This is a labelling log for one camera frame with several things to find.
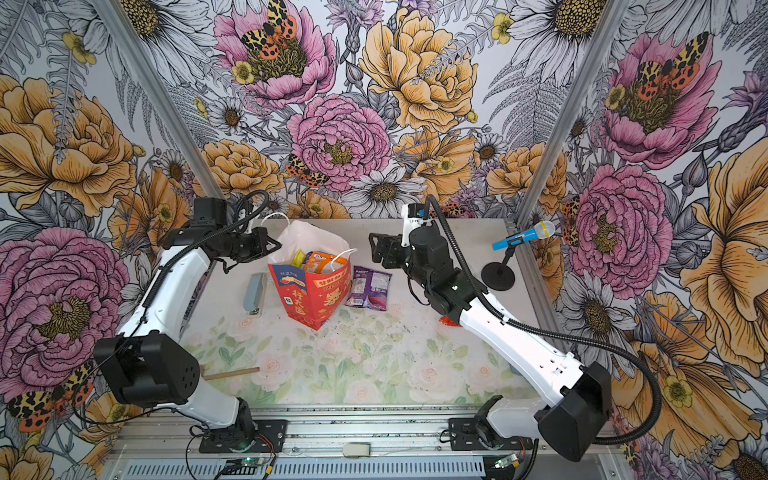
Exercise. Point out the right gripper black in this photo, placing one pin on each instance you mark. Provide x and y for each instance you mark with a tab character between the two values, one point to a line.
393	243

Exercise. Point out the purple snack packet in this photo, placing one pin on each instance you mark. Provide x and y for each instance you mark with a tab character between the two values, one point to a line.
369	289

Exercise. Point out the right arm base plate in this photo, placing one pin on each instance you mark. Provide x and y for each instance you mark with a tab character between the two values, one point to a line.
480	435

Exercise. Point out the yellow snack bag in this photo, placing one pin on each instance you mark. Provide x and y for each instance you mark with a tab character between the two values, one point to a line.
298	259

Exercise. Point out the wooden stick tool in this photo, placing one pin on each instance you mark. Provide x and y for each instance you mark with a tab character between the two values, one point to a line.
230	374

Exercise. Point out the blue toy microphone on stand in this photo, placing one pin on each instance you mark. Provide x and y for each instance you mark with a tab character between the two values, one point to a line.
499	276

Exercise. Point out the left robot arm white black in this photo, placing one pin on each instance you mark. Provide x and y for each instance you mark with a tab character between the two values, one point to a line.
144	364

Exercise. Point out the small red snack packet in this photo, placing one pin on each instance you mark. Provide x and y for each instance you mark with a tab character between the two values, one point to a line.
448	322

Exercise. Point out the aluminium rail frame front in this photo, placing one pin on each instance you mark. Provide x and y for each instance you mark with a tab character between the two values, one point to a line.
351	442

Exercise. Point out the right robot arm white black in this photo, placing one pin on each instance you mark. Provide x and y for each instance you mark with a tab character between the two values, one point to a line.
576	397

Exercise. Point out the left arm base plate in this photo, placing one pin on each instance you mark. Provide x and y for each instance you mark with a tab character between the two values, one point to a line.
264	436

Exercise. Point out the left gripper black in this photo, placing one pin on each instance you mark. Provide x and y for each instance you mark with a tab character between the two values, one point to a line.
261	238

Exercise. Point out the red paper gift bag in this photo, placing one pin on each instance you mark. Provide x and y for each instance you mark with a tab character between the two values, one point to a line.
309	299

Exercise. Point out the orange snack packet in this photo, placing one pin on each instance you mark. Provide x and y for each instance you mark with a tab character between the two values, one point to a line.
322	263

